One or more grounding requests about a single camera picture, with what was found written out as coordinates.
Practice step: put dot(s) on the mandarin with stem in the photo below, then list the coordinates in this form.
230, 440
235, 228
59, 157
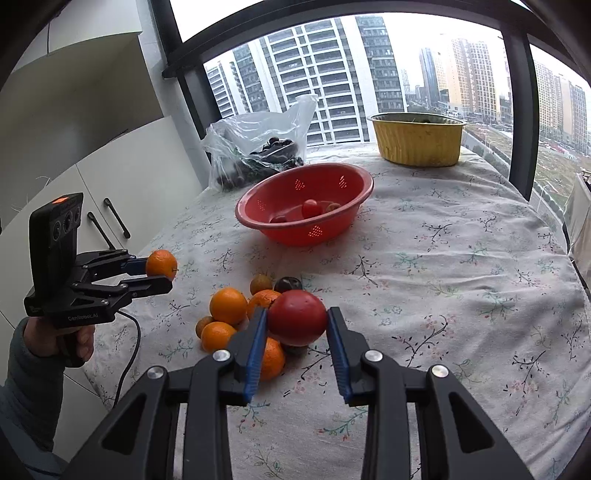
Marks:
273, 360

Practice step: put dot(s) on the black window frame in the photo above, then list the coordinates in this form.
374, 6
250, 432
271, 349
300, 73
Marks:
516, 73

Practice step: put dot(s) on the dark plum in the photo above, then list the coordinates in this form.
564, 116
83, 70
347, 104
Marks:
295, 351
288, 283

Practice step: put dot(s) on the black cabinet handle left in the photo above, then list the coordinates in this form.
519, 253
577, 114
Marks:
93, 220

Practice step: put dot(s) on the person left hand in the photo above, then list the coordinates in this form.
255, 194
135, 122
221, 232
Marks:
41, 339

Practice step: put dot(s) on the large smooth orange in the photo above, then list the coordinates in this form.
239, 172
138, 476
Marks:
228, 305

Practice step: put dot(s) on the bumpy mandarin orange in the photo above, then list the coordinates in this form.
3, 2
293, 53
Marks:
262, 299

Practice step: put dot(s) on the brown longan fruit back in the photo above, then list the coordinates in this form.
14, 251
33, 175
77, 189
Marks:
259, 283

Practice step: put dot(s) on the red plastic colander bowl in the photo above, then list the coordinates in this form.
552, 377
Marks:
283, 194

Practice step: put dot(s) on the white cabinet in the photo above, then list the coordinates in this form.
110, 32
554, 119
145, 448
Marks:
149, 179

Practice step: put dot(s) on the red grape tomato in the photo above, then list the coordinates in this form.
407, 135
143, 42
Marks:
278, 219

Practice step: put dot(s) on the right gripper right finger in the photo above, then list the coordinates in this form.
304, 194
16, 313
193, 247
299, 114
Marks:
421, 424

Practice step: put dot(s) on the black cabinet handle right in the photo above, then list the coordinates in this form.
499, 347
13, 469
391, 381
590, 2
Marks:
109, 205

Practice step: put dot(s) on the floral white tablecloth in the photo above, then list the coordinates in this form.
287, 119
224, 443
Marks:
446, 266

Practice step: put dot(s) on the black cabinet handle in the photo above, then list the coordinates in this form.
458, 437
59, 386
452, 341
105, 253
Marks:
109, 205
93, 220

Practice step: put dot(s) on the yellow foil container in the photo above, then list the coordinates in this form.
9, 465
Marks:
422, 140

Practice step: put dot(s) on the small mandarin orange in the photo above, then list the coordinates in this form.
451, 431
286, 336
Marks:
216, 336

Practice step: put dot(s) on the clear plastic bag of fruit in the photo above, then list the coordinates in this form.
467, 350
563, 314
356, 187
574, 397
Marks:
248, 148

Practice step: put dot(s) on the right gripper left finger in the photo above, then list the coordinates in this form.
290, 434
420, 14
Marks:
136, 440

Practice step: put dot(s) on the person forearm grey sleeve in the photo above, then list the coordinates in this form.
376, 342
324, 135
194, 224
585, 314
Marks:
31, 399

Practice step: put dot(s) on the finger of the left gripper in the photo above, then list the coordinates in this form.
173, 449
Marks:
134, 267
145, 286

